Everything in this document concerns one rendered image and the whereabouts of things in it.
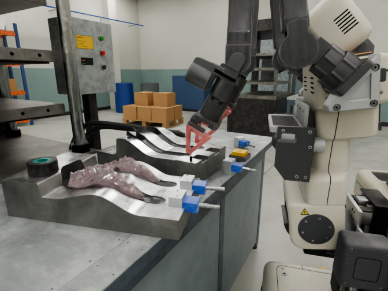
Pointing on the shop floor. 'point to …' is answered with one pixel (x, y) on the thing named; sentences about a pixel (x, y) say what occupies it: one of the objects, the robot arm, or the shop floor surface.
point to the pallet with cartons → (153, 109)
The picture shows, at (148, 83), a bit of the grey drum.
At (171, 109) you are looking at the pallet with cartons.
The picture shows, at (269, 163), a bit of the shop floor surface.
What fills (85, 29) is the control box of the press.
